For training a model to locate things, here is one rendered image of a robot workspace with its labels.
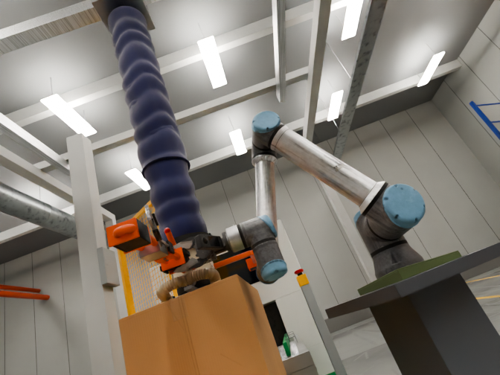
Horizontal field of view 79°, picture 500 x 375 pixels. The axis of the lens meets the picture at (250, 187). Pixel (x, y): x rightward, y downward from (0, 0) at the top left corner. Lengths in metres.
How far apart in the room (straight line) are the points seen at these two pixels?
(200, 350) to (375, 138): 12.02
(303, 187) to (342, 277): 3.37
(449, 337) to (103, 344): 2.18
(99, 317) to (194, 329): 1.74
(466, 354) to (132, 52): 2.00
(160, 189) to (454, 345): 1.22
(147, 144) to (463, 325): 1.43
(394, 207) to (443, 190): 11.30
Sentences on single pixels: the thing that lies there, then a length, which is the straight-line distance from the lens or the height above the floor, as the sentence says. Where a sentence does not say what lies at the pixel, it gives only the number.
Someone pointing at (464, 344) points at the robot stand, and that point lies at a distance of 1.29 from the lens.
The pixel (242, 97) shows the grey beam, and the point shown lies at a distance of 3.83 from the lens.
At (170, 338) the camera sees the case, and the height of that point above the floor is 0.84.
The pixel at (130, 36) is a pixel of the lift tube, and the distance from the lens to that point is 2.10.
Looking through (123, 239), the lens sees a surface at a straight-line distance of 0.78.
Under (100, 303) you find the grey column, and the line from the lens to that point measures 2.72.
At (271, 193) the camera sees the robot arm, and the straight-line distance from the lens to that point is 1.28.
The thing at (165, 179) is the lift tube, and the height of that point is 1.49.
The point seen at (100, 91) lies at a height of 5.90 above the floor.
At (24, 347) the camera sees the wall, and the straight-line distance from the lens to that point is 13.88.
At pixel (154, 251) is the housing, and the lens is 0.90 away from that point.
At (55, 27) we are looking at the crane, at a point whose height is 2.95.
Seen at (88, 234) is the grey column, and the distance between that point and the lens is 2.91.
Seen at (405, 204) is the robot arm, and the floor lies 0.97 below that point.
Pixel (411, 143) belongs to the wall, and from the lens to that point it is 12.93.
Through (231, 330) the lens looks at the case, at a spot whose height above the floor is 0.79.
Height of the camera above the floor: 0.76
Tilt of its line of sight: 24 degrees up
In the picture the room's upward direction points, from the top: 21 degrees counter-clockwise
